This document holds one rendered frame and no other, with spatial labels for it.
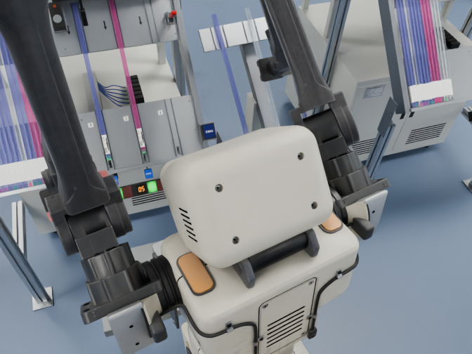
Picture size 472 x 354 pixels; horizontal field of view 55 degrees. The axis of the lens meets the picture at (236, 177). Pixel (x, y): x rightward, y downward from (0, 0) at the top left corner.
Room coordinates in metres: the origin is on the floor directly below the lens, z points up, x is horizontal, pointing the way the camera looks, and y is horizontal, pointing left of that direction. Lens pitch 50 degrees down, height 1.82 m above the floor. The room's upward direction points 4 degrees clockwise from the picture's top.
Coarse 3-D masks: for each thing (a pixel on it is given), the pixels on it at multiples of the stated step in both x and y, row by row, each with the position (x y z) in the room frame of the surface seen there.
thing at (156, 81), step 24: (144, 48) 1.73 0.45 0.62; (72, 72) 1.52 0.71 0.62; (96, 72) 1.53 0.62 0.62; (120, 72) 1.55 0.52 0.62; (144, 72) 1.56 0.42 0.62; (168, 72) 1.57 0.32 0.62; (72, 96) 1.37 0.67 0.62; (120, 96) 1.39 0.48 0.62; (144, 96) 1.40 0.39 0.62; (168, 96) 1.41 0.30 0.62; (144, 168) 1.25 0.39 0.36; (24, 192) 1.07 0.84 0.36
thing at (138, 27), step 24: (48, 0) 1.26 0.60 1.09; (96, 0) 1.30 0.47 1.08; (120, 0) 1.32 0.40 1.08; (144, 0) 1.34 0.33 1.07; (168, 0) 1.36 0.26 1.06; (72, 24) 1.23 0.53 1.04; (96, 24) 1.24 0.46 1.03; (120, 24) 1.26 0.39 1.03; (144, 24) 1.28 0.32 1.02; (72, 48) 1.17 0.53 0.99; (96, 48) 1.19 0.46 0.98
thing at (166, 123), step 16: (112, 112) 1.06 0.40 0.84; (128, 112) 1.07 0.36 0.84; (144, 112) 1.08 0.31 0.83; (160, 112) 1.09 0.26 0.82; (176, 112) 1.10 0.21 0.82; (192, 112) 1.12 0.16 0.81; (96, 128) 1.01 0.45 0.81; (112, 128) 1.02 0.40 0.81; (128, 128) 1.03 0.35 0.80; (144, 128) 1.04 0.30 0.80; (160, 128) 1.05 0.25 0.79; (176, 128) 1.06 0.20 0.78; (192, 128) 1.08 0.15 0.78; (96, 144) 0.97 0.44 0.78; (112, 144) 0.98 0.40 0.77; (128, 144) 0.99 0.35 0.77; (160, 144) 1.02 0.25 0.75; (176, 144) 1.03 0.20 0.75; (192, 144) 1.04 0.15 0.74; (96, 160) 0.93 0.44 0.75; (112, 160) 0.94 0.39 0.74; (128, 160) 0.95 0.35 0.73; (144, 160) 0.97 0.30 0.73
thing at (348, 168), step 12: (348, 156) 0.54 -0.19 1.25; (324, 168) 0.54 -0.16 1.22; (336, 168) 0.53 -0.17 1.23; (348, 168) 0.53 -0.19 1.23; (360, 168) 0.54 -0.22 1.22; (336, 180) 0.51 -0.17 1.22; (348, 180) 0.51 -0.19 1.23; (360, 180) 0.51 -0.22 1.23; (372, 180) 0.55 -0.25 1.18; (384, 180) 0.52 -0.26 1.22; (348, 192) 0.49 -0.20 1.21; (360, 192) 0.49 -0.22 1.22; (372, 192) 0.50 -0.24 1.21; (336, 204) 0.47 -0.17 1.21; (348, 204) 0.47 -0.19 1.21
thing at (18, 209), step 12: (84, 84) 1.40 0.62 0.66; (96, 84) 1.40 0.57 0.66; (132, 84) 1.40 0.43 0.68; (108, 96) 1.36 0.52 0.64; (216, 144) 1.09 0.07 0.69; (12, 204) 1.04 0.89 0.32; (24, 204) 1.06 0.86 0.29; (12, 216) 0.98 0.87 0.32; (24, 216) 1.00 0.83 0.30; (12, 228) 0.93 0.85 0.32; (24, 228) 0.94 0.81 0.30; (24, 240) 0.89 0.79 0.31; (24, 252) 0.83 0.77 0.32; (48, 288) 0.84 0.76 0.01; (48, 300) 0.79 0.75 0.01
